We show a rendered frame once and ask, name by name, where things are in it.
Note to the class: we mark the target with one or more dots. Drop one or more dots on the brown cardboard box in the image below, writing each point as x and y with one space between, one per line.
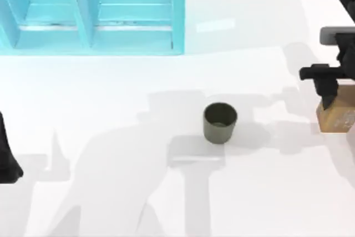
337 119

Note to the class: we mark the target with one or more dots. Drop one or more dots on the pale grey rounded box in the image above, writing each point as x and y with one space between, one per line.
328 36

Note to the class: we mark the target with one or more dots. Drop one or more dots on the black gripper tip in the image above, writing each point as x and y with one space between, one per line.
7 162

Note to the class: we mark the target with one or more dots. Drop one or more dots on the dark green cup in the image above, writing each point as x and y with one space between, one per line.
219 133

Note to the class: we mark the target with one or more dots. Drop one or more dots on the light blue rack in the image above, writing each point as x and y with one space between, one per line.
133 12

